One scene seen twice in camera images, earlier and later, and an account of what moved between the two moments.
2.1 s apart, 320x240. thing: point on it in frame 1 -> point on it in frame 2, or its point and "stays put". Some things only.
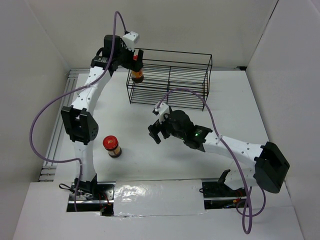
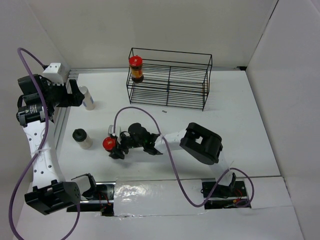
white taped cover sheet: [158, 197] stays put
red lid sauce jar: [137, 76] stays put
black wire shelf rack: [172, 78] stays put
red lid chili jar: [110, 143] stays put
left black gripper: [134, 64] -> [73, 99]
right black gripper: [155, 129] -> [117, 152]
